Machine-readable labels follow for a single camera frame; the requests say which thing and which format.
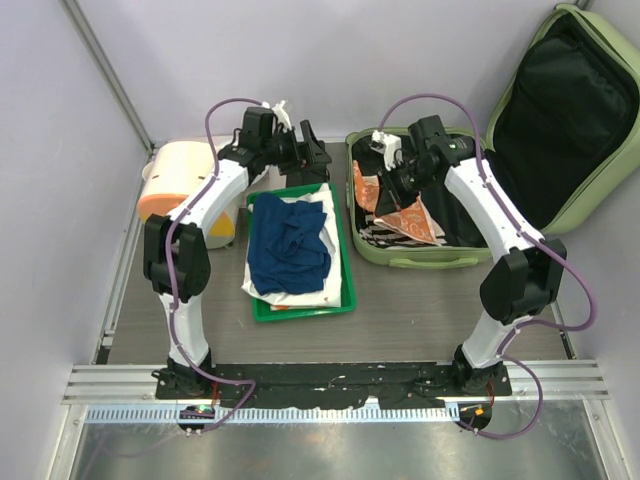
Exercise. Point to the cream round drawer cabinet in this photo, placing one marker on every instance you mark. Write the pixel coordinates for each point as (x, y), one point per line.
(177, 170)

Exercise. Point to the blue garment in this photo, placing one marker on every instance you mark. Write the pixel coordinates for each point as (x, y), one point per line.
(286, 253)

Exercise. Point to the white garment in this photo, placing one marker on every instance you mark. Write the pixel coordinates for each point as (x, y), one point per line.
(293, 258)

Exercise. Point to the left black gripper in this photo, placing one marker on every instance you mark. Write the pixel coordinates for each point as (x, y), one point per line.
(301, 155)

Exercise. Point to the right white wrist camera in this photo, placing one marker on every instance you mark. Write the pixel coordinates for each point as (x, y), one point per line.
(389, 146)

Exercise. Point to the white slotted cable duct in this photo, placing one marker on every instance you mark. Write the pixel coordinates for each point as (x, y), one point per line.
(183, 414)

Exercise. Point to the black white striped shirt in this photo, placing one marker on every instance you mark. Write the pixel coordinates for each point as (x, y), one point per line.
(381, 237)

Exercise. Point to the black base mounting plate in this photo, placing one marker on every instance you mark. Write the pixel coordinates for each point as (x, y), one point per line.
(328, 386)

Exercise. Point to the green hard-shell suitcase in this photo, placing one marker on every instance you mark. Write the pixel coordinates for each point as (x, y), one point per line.
(563, 136)

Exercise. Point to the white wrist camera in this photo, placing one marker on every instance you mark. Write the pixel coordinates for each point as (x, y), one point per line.
(389, 146)
(281, 112)

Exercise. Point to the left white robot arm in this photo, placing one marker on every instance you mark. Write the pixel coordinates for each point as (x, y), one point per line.
(175, 258)

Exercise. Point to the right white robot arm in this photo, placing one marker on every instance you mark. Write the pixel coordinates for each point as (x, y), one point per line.
(527, 269)

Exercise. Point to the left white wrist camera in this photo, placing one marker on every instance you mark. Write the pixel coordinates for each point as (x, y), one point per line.
(281, 112)

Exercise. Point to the orange cartoon print towel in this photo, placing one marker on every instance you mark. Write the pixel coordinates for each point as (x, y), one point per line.
(413, 222)

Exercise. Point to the green plastic tray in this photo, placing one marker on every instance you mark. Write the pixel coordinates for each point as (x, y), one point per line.
(350, 290)

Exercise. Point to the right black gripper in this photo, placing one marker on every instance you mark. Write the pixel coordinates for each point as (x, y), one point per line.
(386, 201)

